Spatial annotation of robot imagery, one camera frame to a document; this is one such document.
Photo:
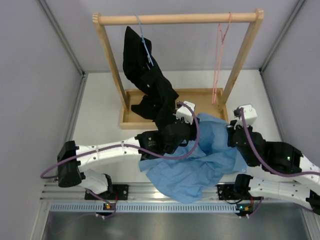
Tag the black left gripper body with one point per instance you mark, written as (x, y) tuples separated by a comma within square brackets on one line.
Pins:
[(192, 135)]

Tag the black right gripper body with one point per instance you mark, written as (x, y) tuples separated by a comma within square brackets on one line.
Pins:
[(232, 129)]

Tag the light blue shirt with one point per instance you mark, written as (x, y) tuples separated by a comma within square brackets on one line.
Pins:
[(188, 173)]

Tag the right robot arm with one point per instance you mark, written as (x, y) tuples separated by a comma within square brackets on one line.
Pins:
[(275, 169)]

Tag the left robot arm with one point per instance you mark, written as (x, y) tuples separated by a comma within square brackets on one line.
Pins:
[(77, 163)]

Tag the black shirt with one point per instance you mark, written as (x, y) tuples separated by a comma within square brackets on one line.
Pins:
[(158, 102)]

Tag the blue plastic hanger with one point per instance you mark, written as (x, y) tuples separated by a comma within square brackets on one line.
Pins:
[(150, 63)]

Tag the pink plastic hanger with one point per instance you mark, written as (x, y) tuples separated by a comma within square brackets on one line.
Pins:
[(219, 49)]

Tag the wooden clothes rack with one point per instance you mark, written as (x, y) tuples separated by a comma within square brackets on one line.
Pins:
[(208, 100)]

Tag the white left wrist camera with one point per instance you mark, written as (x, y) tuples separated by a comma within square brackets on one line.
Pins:
[(185, 111)]

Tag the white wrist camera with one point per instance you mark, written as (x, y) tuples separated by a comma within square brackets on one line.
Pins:
[(249, 113), (185, 111)]

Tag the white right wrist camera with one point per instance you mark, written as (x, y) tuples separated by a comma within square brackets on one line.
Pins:
[(249, 113)]

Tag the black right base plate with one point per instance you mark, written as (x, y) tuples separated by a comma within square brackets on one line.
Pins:
[(226, 193)]

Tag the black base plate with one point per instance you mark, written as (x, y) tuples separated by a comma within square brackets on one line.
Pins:
[(226, 193), (119, 192)]

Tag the aluminium mounting rail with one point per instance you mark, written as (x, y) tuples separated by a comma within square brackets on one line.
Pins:
[(146, 192)]

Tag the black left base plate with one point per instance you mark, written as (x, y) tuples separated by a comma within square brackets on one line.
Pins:
[(119, 192)]

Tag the grey slotted cable duct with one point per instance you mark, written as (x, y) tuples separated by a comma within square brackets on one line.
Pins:
[(148, 207)]

